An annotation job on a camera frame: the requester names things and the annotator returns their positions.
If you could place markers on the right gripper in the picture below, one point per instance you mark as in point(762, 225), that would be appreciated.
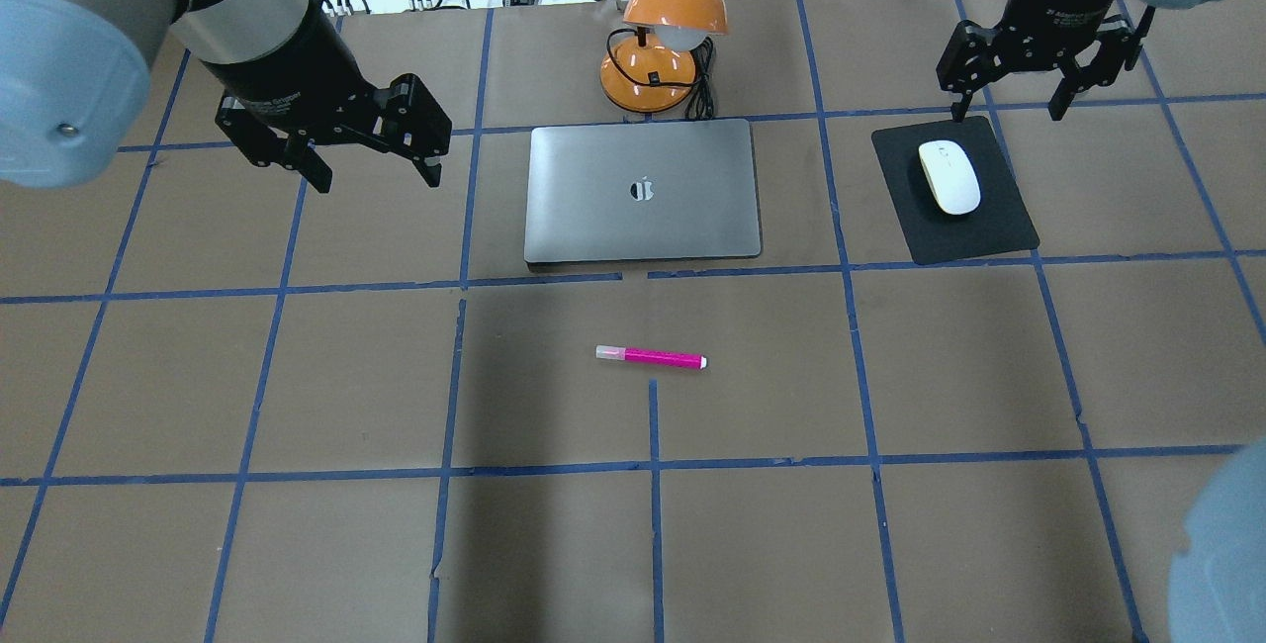
point(1056, 0)

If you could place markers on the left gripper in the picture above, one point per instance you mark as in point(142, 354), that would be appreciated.
point(292, 66)

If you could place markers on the white computer mouse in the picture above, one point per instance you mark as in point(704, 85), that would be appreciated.
point(951, 177)

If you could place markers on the pink marker pen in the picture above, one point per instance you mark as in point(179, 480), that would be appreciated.
point(673, 359)

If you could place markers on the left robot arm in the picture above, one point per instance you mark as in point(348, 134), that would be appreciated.
point(76, 74)

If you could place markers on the black mousepad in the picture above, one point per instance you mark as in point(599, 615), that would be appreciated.
point(1002, 223)

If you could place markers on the silver laptop notebook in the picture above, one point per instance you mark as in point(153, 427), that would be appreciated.
point(642, 192)

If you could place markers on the orange desk lamp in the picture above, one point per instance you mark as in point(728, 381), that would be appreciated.
point(661, 57)

